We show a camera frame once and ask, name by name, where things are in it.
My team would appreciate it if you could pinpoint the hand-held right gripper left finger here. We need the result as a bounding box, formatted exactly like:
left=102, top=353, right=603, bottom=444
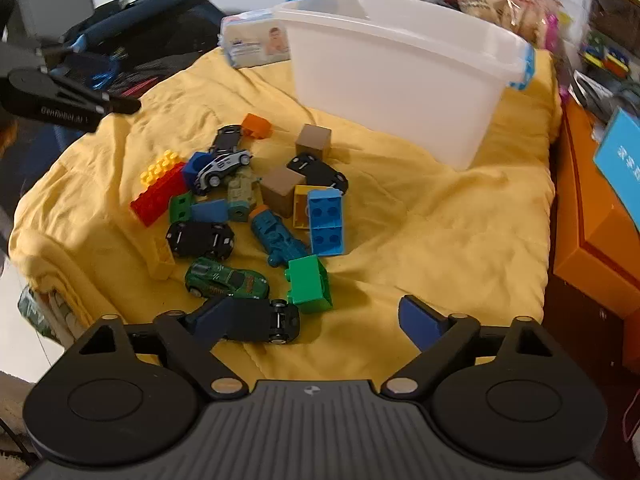
left=80, top=296, right=252, bottom=402

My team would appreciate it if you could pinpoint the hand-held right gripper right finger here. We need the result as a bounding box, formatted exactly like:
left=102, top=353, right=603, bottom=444
left=380, top=296, right=557, bottom=402

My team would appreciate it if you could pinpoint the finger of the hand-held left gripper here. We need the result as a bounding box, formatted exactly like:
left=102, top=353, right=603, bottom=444
left=47, top=75, right=143, bottom=117

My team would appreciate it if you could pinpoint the black toy car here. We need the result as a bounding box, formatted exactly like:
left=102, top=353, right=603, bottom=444
left=207, top=124, right=244, bottom=157
left=187, top=296, right=302, bottom=346
left=286, top=152, right=349, bottom=196
left=166, top=221, right=236, bottom=261

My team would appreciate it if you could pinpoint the narrow yellow toy block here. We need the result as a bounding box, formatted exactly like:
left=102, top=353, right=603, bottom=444
left=150, top=234, right=177, bottom=281

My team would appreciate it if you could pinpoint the orange toy block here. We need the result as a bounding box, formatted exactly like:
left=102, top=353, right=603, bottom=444
left=241, top=113, right=274, bottom=140

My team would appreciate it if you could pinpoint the white plastic storage bin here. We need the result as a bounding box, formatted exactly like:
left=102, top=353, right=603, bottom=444
left=272, top=0, right=537, bottom=172

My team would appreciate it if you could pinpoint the green toy car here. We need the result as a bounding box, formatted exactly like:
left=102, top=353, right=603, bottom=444
left=185, top=256, right=271, bottom=300

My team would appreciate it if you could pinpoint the yellow blanket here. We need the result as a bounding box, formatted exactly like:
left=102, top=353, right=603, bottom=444
left=9, top=47, right=563, bottom=381

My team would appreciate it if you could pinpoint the dark blue toy block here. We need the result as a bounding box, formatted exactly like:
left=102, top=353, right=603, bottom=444
left=182, top=152, right=216, bottom=191

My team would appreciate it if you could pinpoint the black and blue bag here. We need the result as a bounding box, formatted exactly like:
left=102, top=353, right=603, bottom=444
left=47, top=0, right=231, bottom=126

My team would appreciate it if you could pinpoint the red toy brick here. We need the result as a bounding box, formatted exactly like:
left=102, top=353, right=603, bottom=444
left=130, top=162, right=191, bottom=228

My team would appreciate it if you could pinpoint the teal toy vehicle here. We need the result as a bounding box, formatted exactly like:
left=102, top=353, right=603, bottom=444
left=249, top=205, right=311, bottom=268

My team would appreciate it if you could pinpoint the blue sloped toy block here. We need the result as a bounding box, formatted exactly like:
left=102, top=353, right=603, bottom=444
left=190, top=199, right=230, bottom=224

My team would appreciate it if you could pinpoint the small green toy block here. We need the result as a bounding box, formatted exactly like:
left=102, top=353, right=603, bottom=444
left=168, top=191, right=197, bottom=224

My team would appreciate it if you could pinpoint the white police toy car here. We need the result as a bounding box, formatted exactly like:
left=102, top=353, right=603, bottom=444
left=195, top=147, right=253, bottom=196

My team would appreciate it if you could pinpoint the beige toy tank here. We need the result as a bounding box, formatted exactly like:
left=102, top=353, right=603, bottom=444
left=226, top=166, right=262, bottom=223

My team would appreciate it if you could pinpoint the light blue toy brick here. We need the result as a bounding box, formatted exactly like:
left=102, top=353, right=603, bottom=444
left=306, top=189, right=347, bottom=257

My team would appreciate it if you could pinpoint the yellow hollow toy block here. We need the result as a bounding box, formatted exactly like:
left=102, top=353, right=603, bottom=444
left=292, top=185, right=337, bottom=231

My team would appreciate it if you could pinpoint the baby wipes pack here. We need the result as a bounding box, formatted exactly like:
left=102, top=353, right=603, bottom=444
left=220, top=10, right=292, bottom=70

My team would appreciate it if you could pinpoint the brown toy block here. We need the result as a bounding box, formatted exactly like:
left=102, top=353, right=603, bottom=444
left=295, top=124, right=333, bottom=161
left=260, top=166, right=306, bottom=218

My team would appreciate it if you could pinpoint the printed cloth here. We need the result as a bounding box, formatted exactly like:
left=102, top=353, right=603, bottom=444
left=19, top=284, right=78, bottom=347

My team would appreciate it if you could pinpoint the orange box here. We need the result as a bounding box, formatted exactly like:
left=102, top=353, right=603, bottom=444
left=547, top=95, right=640, bottom=318

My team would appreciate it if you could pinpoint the light blue card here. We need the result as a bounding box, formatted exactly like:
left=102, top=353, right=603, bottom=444
left=593, top=107, right=640, bottom=216

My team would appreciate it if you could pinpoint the colourful toy box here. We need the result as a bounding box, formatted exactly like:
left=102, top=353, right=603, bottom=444
left=580, top=30, right=632, bottom=78

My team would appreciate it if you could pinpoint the clear snack bag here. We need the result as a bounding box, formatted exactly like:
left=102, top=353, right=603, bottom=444
left=457, top=0, right=563, bottom=51

